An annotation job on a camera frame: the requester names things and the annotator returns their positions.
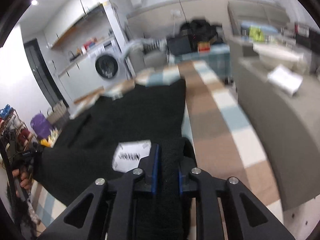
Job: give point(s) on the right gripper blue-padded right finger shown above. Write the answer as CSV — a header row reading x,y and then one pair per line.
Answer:
x,y
227,209

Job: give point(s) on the woven black-beige laundry basket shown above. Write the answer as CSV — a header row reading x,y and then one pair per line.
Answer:
x,y
57,113

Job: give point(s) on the white grey clothes on sofa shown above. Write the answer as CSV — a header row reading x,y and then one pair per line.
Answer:
x,y
144,44

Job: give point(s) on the white lower cabinets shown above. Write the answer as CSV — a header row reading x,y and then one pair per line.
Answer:
x,y
81,79

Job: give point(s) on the teal plaid side table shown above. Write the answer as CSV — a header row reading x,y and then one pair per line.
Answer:
x,y
218,59

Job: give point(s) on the black laptop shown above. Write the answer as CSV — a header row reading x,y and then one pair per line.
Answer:
x,y
179,45

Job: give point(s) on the wooden shoe rack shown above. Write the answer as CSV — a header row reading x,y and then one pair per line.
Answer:
x,y
15,136

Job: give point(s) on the purple bag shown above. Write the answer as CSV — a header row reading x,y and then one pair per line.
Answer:
x,y
41,126

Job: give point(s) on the black clothes pile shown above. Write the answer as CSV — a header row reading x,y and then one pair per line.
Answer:
x,y
200,30

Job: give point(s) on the plaid checkered bed cover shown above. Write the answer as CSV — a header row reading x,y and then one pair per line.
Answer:
x,y
224,140

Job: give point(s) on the black knit sweater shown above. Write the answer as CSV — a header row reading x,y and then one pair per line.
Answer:
x,y
85,148

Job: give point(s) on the yellow-green cloth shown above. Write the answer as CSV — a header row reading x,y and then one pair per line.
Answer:
x,y
256,34

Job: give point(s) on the person's left hand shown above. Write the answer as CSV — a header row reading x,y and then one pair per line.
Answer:
x,y
23,176

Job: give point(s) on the white front-load washing machine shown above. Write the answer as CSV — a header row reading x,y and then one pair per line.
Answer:
x,y
107,62

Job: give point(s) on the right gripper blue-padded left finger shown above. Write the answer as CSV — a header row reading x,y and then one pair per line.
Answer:
x,y
105,210

